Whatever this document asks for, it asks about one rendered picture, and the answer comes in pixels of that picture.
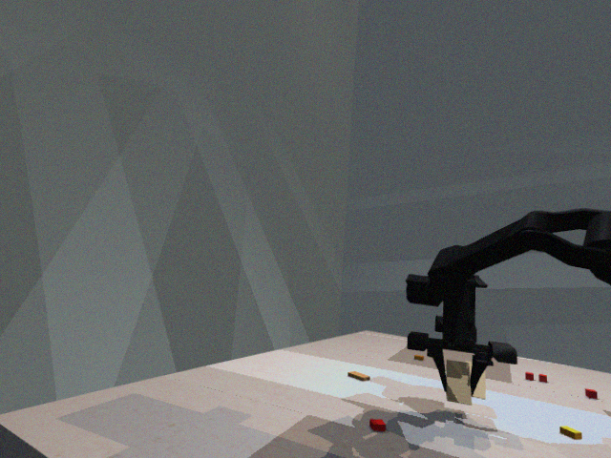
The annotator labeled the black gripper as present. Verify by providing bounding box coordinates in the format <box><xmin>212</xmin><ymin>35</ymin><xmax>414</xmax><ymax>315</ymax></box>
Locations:
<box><xmin>407</xmin><ymin>308</ymin><xmax>517</xmax><ymax>396</ymax></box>

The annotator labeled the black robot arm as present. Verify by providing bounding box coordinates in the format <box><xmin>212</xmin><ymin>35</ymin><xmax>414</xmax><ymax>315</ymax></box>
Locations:
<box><xmin>405</xmin><ymin>208</ymin><xmax>611</xmax><ymax>311</ymax></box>

